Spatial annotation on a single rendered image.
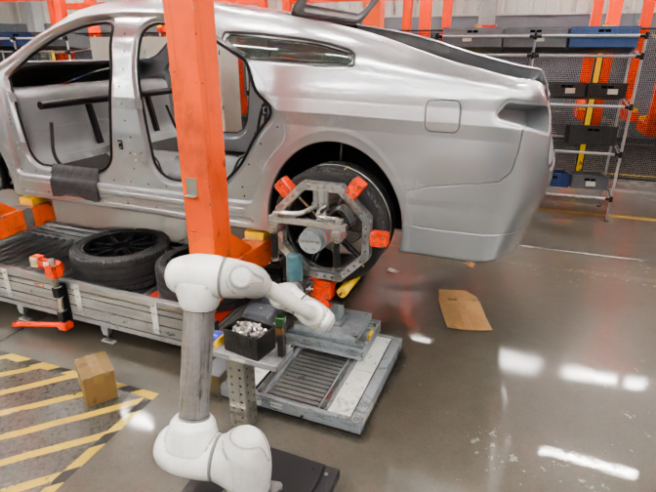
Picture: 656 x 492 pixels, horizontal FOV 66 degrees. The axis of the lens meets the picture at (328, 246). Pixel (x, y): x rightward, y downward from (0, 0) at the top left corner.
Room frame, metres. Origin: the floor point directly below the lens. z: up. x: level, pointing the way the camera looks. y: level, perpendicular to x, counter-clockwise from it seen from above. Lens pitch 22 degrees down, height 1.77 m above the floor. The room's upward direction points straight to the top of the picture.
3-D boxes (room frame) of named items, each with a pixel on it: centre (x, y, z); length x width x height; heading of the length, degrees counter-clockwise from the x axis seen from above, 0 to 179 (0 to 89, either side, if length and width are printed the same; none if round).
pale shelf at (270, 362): (2.04, 0.39, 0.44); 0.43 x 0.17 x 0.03; 68
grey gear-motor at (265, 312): (2.63, 0.33, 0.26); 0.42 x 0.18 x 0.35; 158
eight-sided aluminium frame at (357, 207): (2.55, 0.03, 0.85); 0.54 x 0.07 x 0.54; 68
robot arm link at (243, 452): (1.30, 0.28, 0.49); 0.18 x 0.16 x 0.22; 80
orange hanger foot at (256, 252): (2.76, 0.49, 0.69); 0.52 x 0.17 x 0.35; 158
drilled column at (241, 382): (2.05, 0.42, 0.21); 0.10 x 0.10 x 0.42; 68
